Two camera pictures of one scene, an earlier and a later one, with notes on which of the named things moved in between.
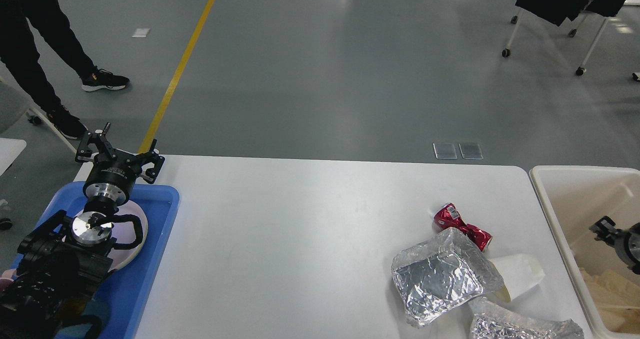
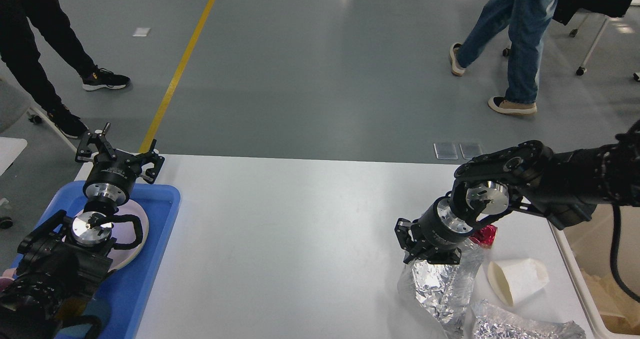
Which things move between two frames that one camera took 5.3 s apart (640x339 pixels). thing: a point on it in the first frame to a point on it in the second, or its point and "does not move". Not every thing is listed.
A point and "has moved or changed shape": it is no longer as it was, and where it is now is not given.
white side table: (10, 149) does not move
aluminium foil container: (446, 273) has moved or changed shape
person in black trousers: (22, 0) does not move
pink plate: (126, 231) does not move
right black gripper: (626, 243) to (440, 226)
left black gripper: (113, 173) does not move
